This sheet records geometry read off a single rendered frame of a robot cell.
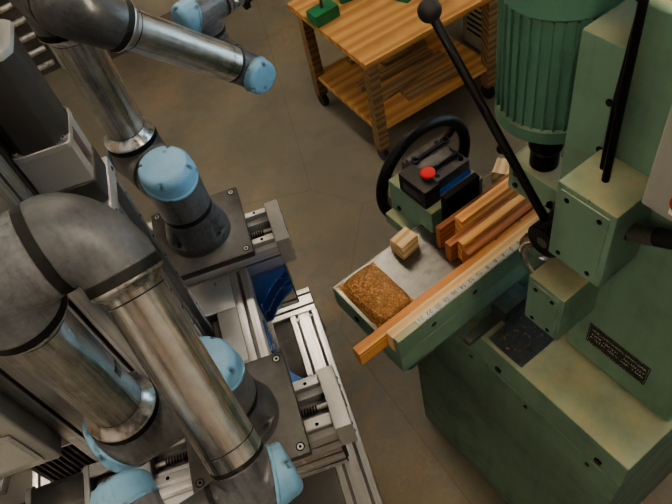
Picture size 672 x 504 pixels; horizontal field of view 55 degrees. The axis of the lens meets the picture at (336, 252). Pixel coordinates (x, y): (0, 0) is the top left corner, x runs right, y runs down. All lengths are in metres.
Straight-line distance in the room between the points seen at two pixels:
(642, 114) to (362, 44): 1.73
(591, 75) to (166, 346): 0.63
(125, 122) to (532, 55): 0.85
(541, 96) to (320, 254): 1.60
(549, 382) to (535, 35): 0.63
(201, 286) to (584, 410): 0.89
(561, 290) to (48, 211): 0.71
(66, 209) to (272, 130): 2.30
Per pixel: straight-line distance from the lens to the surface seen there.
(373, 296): 1.20
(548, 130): 1.04
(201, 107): 3.29
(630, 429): 1.25
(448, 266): 1.26
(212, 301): 1.54
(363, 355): 1.14
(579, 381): 1.27
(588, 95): 0.94
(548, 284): 1.03
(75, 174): 1.03
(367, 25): 2.56
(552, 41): 0.93
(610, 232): 0.85
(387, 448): 2.06
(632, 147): 0.87
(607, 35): 0.89
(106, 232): 0.76
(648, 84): 0.81
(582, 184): 0.86
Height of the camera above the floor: 1.93
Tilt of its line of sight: 52 degrees down
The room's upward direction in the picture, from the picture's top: 16 degrees counter-clockwise
